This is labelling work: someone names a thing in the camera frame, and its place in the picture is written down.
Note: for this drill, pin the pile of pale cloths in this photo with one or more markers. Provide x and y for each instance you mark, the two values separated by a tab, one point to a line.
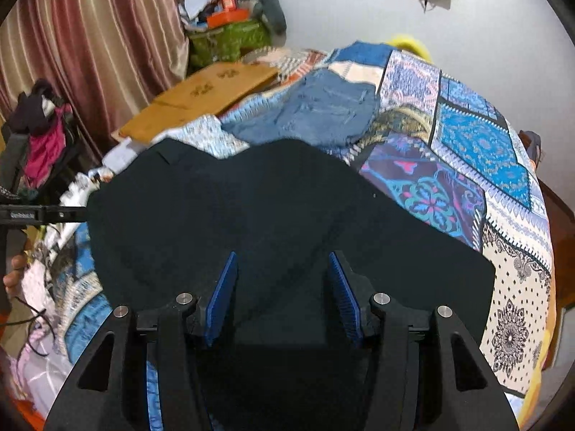
200	2

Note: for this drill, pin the orange box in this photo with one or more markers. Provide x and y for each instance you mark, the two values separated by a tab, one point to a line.
229	17

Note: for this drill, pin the person's left hand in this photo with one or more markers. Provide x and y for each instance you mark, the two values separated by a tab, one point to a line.
14	274

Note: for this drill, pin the wooden lap desk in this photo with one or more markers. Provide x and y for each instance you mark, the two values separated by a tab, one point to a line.
202	94

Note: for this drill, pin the blue denim jeans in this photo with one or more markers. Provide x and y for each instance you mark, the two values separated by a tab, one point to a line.
323	107

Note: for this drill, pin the patchwork printed blanket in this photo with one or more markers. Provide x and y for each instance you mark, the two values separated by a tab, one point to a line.
471	143

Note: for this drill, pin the grey plush pillow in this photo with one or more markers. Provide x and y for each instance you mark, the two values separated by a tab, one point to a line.
269	4

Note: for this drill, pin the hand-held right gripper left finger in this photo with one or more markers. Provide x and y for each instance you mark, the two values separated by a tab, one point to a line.
220	305

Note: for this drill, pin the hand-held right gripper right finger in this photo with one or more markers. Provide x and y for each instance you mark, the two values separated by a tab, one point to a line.
347	301

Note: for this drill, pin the white floral sheet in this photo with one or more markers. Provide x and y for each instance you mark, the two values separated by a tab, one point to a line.
40	368

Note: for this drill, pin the black pants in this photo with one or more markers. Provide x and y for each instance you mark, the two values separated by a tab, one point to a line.
269	215

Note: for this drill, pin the striped pink curtain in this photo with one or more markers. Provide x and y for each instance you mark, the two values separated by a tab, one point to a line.
103	31

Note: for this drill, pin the green storage box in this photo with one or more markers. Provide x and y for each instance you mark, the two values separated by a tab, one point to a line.
229	40

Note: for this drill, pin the yellow foam tube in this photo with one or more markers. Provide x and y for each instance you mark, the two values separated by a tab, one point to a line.
413	42

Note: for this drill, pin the small red box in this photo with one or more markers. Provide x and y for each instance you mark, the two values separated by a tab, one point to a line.
229	2

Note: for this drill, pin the pile of dark clothes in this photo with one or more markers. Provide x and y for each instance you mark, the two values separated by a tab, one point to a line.
42	134

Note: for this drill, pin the purple grey bag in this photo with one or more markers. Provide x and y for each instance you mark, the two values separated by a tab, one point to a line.
532	146

